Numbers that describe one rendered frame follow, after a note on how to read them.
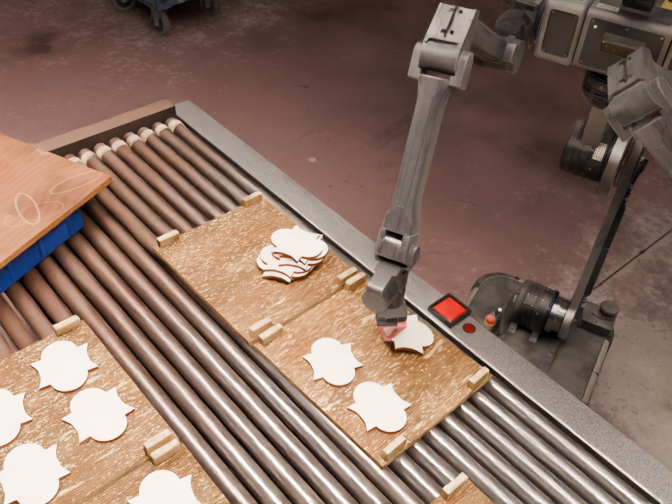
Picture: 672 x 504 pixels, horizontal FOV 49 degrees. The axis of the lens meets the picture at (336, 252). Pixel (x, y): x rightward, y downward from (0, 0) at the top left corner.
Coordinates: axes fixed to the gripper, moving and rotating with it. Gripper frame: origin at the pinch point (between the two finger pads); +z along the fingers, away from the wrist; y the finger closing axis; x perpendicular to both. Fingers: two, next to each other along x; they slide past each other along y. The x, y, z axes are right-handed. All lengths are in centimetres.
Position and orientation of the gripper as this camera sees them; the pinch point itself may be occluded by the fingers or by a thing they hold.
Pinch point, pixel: (386, 326)
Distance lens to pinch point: 167.8
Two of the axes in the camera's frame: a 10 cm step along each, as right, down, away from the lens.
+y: 0.6, 6.9, -7.2
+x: 10.0, 0.0, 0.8
